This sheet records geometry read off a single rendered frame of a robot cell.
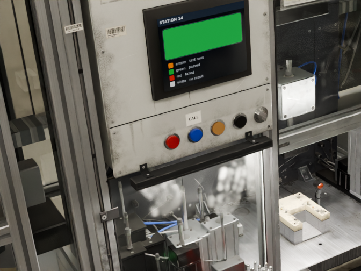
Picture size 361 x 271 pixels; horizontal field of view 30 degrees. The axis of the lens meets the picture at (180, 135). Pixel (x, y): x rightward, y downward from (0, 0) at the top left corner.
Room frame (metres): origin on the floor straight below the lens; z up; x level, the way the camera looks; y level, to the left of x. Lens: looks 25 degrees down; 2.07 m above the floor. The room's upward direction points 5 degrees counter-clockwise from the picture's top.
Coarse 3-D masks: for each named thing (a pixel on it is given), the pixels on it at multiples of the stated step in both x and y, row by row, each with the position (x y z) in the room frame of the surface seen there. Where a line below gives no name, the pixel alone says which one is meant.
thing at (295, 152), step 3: (300, 147) 1.76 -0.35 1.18; (303, 147) 1.77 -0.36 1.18; (306, 147) 1.77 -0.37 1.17; (294, 150) 1.75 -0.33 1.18; (297, 150) 1.76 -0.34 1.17; (300, 150) 1.76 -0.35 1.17; (303, 150) 1.77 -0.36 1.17; (306, 150) 1.77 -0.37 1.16; (285, 153) 1.74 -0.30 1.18; (288, 153) 1.74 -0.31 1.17; (291, 153) 1.75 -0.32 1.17; (294, 153) 1.75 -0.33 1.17; (297, 153) 1.76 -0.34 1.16; (300, 153) 1.76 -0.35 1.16; (282, 156) 1.75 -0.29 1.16; (285, 156) 1.74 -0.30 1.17; (288, 156) 1.74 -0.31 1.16; (291, 156) 1.75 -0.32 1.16
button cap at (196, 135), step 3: (195, 129) 1.40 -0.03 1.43; (198, 129) 1.40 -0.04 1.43; (192, 132) 1.39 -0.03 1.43; (195, 132) 1.40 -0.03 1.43; (198, 132) 1.40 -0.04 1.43; (201, 132) 1.40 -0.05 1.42; (192, 135) 1.39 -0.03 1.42; (195, 135) 1.40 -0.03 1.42; (198, 135) 1.40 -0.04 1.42; (201, 135) 1.40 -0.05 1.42; (192, 138) 1.39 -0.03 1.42; (195, 138) 1.40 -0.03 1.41; (198, 138) 1.40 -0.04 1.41
